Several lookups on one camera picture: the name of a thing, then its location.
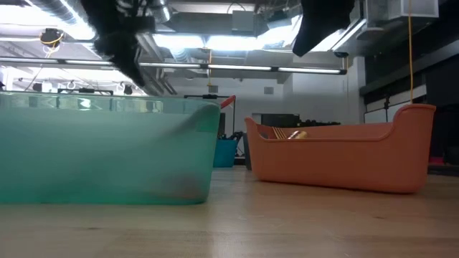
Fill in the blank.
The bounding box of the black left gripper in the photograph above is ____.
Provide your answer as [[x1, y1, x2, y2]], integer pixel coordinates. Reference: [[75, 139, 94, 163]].
[[95, 32, 146, 87]]

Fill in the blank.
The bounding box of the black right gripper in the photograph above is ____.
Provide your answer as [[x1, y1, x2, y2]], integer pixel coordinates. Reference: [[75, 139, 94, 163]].
[[292, 0, 356, 57]]

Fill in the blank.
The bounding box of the orange-handled silver fork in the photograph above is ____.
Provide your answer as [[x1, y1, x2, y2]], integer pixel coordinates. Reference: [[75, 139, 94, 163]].
[[219, 94, 237, 110]]

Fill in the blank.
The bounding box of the green translucent plastic bin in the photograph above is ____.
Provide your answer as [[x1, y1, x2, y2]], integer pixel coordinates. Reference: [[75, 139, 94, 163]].
[[0, 90, 222, 206]]

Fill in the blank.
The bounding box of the grey ceiling unit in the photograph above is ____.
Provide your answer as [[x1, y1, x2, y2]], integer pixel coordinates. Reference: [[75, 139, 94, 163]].
[[231, 9, 259, 35]]

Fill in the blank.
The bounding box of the long ceiling light bar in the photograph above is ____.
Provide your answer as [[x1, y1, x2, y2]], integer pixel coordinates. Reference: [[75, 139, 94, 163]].
[[0, 56, 348, 75]]

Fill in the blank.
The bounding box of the blue plastic bin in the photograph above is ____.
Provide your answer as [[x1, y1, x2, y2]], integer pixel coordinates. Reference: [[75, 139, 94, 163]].
[[213, 138, 238, 168]]

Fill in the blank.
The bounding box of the orange plastic bin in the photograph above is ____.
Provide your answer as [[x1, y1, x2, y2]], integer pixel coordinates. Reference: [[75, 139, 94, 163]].
[[245, 103, 437, 194]]

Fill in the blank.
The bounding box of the narrow silver ventilation duct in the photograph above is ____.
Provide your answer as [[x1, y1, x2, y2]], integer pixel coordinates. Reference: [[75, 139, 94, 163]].
[[143, 0, 173, 23]]

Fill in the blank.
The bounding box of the black ceiling cable reel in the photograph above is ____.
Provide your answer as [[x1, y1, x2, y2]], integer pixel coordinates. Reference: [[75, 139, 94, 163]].
[[38, 27, 65, 49]]

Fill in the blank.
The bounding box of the wide silver ventilation duct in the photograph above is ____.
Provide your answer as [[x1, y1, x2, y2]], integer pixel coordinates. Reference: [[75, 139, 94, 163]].
[[28, 0, 96, 40]]

